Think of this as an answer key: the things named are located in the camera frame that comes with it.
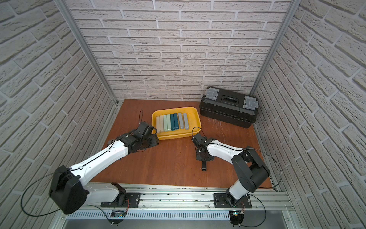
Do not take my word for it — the long beige bar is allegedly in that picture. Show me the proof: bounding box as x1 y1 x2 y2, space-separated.
159 115 165 133

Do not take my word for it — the pale green bar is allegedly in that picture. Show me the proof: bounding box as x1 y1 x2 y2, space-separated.
163 114 168 132

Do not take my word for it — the light mint bar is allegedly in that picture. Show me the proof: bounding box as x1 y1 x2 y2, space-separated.
166 114 172 132

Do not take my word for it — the dark teal bar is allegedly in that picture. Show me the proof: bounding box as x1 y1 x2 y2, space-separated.
170 114 175 131

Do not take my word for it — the light grey bar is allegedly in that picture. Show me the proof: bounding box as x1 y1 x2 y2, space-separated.
178 113 185 129

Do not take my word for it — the short beige bar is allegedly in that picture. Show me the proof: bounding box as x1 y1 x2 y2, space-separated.
156 116 160 134

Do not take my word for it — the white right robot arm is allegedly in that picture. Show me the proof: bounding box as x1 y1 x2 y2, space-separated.
192 133 271 206

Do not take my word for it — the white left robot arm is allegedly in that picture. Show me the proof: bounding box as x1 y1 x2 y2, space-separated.
49 122 159 215

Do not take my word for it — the yellow plastic tray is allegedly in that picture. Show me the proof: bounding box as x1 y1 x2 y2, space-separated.
151 107 202 140

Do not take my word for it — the black plastic toolbox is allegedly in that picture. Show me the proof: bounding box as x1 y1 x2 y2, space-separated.
199 86 259 128

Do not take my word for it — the white vent grille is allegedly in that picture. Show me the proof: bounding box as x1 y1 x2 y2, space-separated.
67 210 230 220

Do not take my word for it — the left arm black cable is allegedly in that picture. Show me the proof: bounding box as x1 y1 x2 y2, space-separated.
20 109 159 224

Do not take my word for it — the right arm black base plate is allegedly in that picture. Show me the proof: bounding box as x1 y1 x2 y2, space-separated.
213 193 252 209

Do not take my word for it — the aluminium front mounting rail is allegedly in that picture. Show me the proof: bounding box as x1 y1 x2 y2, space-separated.
79 183 295 212

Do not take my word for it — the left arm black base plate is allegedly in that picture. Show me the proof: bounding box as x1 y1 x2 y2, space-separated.
101 192 141 208

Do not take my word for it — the aluminium left corner post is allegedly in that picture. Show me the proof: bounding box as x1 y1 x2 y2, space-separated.
55 0 119 106

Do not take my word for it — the aluminium corner post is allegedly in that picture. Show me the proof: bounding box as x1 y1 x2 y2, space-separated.
55 0 119 106
249 0 301 96

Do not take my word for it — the aluminium right corner post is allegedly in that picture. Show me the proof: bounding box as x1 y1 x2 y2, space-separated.
249 0 301 96

